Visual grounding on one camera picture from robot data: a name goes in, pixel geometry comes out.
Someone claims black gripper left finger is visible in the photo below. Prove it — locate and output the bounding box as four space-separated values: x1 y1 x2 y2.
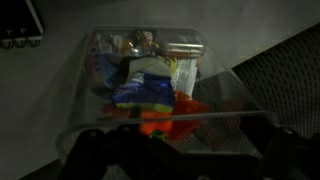
57 126 148 180

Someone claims black spiral notebook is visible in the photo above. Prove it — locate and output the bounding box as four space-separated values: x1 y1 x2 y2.
0 0 45 50

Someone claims orange snack packet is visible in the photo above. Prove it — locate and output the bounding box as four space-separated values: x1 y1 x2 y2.
137 90 210 141

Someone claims grey snack packet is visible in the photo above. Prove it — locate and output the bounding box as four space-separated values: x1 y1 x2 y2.
127 55 172 82

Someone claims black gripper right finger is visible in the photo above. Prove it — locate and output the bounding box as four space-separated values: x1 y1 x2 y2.
258 125 320 180

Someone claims clear plastic container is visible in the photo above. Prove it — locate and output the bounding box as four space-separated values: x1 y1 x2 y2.
54 24 278 162

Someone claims white printed snack packet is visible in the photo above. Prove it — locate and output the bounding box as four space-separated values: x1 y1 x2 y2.
169 57 200 98

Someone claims dark patterned sofa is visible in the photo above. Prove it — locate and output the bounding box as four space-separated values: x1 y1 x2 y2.
230 21 320 141

